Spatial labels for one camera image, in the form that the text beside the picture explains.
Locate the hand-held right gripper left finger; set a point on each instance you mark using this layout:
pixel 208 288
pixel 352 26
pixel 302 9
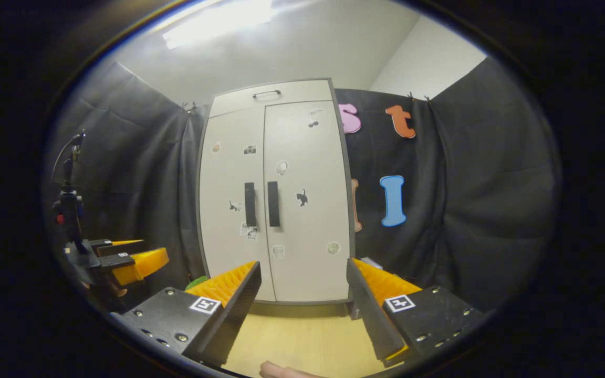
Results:
pixel 229 315

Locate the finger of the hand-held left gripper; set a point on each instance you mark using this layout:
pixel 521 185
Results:
pixel 111 247
pixel 139 262

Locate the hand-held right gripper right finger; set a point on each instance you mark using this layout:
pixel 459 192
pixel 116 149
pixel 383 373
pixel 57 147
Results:
pixel 373 315

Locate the white cabinet door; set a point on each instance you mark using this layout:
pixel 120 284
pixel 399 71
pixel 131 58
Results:
pixel 223 178
pixel 313 231

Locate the white shoe cabinet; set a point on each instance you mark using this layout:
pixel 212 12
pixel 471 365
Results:
pixel 351 210

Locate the green object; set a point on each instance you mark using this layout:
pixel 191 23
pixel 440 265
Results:
pixel 196 282

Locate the black backdrop cloth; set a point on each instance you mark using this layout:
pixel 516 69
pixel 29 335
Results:
pixel 481 210

